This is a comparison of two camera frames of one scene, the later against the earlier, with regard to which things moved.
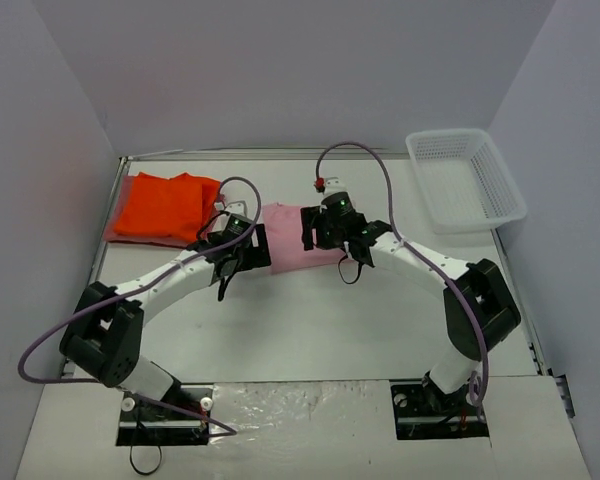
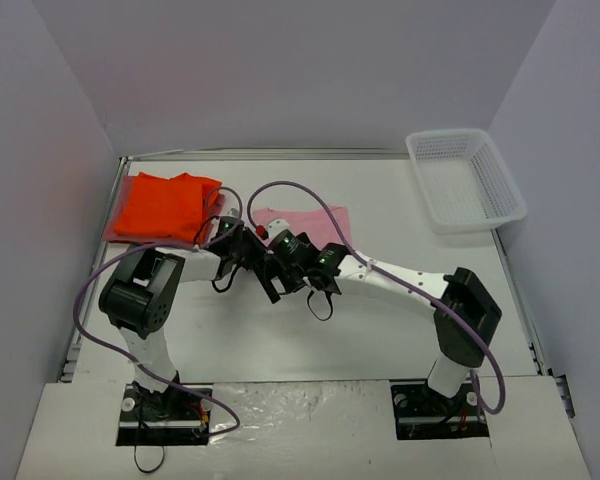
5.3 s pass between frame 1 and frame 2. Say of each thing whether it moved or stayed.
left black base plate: stayed
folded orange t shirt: stayed
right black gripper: moved
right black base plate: stayed
